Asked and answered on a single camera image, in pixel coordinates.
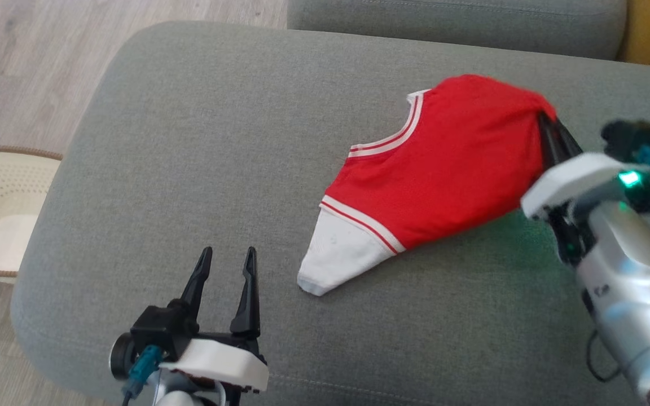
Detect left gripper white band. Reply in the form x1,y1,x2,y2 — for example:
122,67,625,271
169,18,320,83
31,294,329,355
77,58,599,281
109,246,269,406

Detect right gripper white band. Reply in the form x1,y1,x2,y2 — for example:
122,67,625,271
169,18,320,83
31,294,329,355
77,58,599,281
521,111,650,266

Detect red jersey white sleeves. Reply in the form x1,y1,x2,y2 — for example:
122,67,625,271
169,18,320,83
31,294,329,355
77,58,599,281
297,74,558,297

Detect large grey sofa ottoman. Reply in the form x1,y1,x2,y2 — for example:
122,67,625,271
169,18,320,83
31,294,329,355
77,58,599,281
10,21,650,406

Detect grey sofa seat cushion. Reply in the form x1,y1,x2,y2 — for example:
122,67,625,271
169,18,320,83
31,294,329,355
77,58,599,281
287,0,627,61

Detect left camera cable teal plug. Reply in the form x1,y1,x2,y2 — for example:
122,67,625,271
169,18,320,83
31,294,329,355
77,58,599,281
122,345,163,406

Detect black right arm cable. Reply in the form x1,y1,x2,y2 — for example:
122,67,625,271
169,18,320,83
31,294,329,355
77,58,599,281
586,330,623,383

